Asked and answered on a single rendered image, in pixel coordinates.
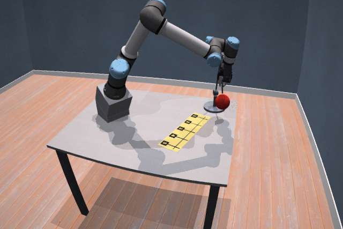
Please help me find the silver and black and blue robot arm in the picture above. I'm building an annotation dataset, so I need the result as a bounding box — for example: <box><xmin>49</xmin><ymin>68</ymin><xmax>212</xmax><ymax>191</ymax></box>
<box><xmin>103</xmin><ymin>0</ymin><xmax>240</xmax><ymax>100</ymax></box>

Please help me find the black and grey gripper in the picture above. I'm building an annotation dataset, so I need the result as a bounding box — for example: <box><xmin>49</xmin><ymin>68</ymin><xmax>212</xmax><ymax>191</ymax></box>
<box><xmin>217</xmin><ymin>60</ymin><xmax>234</xmax><ymax>87</ymax></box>

